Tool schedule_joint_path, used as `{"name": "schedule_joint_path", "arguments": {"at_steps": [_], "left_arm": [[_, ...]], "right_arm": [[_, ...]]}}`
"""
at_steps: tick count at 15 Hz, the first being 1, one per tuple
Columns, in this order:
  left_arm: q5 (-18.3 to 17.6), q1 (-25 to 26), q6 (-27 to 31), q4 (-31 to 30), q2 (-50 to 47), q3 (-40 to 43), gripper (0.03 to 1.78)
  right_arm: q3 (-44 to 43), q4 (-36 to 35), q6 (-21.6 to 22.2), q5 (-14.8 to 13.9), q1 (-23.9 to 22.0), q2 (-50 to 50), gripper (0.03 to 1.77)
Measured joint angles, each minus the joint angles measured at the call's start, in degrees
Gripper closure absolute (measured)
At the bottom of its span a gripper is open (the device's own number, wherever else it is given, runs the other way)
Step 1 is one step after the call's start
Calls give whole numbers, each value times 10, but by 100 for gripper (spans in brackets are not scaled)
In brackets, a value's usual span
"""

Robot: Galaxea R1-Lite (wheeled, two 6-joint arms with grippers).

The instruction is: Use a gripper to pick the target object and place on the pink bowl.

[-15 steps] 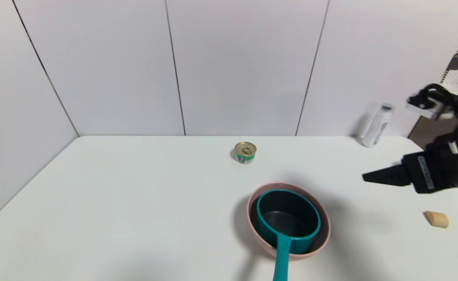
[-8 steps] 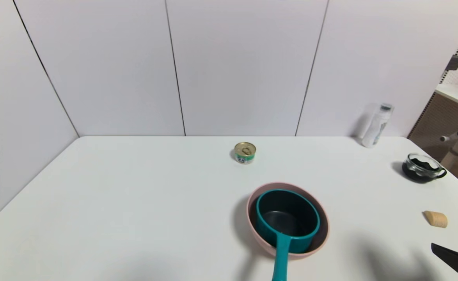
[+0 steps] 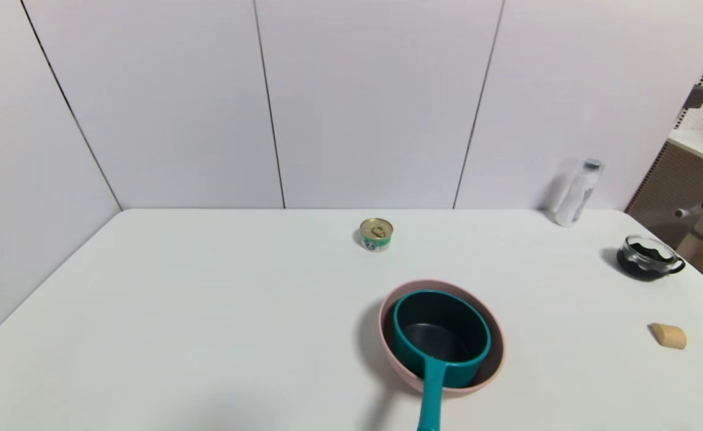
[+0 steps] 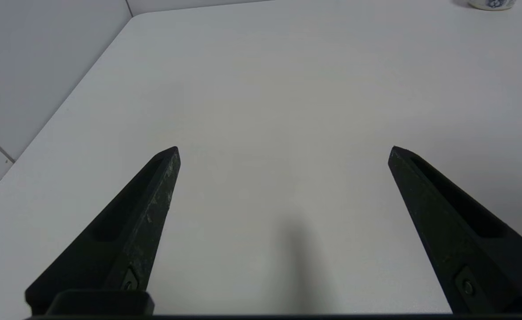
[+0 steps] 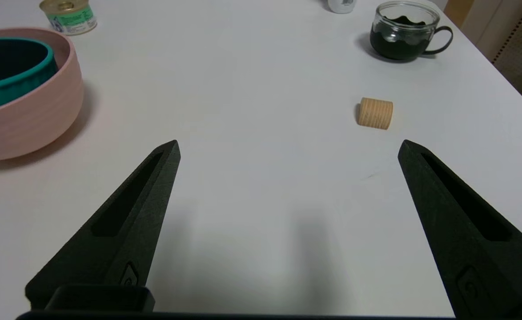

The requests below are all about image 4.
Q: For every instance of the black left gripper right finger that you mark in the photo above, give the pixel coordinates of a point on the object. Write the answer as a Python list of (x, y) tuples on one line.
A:
[(461, 235)]

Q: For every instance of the white blue patterned cup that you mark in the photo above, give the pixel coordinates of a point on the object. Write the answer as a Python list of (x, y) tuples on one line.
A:
[(493, 3)]

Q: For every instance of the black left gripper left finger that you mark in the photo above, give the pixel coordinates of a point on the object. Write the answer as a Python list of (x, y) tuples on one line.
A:
[(123, 235)]

